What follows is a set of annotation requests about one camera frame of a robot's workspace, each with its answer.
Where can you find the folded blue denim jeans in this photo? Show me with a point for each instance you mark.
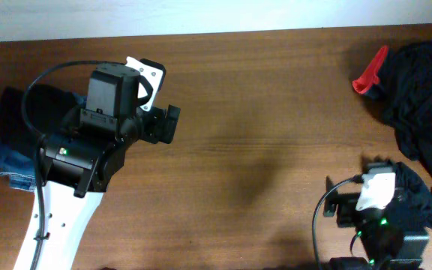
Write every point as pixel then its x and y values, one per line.
pixel 18 168

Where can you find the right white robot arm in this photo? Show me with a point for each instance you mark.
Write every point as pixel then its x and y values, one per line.
pixel 387 244

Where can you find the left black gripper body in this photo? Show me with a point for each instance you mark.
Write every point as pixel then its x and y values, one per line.
pixel 169 124

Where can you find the black garment with red trim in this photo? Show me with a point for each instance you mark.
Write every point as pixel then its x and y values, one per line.
pixel 402 80

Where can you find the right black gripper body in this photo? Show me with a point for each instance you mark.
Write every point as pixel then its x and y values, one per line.
pixel 350 216

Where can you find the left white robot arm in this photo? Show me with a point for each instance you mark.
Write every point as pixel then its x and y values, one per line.
pixel 73 166

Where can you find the crumpled dark green-black cloth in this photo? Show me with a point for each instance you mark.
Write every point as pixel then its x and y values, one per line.
pixel 411 208

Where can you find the black t-shirt with logo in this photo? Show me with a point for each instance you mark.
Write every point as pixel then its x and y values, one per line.
pixel 46 107

